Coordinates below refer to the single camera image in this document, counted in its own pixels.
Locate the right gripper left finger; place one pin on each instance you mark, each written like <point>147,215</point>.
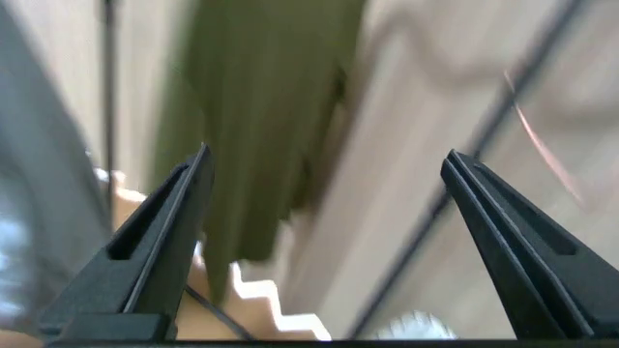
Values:
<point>87,295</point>

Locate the green long-sleeved shirt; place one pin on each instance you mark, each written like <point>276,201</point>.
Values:
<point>261,121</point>

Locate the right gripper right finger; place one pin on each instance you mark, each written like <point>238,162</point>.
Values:
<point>546,290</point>

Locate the pink clothes hanger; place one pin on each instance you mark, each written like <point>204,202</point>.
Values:
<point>546,150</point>

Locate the beige curtain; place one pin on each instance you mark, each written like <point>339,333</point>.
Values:
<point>416,169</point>

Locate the black clothes rack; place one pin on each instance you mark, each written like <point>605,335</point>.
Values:
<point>109,96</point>

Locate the white laundry basket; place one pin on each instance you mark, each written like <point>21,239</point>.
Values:
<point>416,326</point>

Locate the pale grey shorts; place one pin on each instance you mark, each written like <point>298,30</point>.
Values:
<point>38,169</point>

